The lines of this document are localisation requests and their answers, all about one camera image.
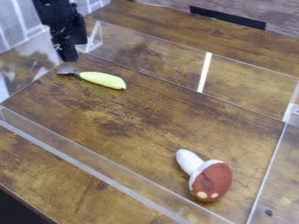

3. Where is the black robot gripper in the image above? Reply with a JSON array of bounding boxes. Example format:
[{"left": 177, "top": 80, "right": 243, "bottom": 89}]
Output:
[{"left": 32, "top": 0, "right": 88, "bottom": 62}]

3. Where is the green handled metal spoon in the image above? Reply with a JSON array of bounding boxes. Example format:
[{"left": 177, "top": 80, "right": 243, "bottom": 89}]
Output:
[{"left": 56, "top": 66, "right": 126, "bottom": 90}]

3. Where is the black strip on table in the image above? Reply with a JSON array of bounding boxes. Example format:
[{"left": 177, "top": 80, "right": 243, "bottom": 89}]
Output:
[{"left": 189, "top": 6, "right": 267, "bottom": 30}]

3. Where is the red cap toy mushroom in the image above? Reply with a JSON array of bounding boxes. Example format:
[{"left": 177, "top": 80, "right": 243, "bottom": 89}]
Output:
[{"left": 175, "top": 149, "right": 232, "bottom": 202}]

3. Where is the clear acrylic triangle bracket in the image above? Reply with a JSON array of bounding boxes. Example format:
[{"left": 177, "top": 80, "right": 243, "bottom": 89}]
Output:
[{"left": 76, "top": 20, "right": 104, "bottom": 53}]

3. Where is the clear acrylic enclosure wall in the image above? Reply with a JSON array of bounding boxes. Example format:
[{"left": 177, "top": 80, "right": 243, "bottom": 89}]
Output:
[{"left": 0, "top": 21, "right": 299, "bottom": 224}]

